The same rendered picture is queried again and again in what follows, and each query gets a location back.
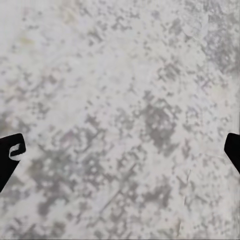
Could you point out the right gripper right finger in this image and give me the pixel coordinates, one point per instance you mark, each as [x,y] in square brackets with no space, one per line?
[232,149]

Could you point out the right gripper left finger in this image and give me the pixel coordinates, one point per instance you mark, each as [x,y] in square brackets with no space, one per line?
[12,151]

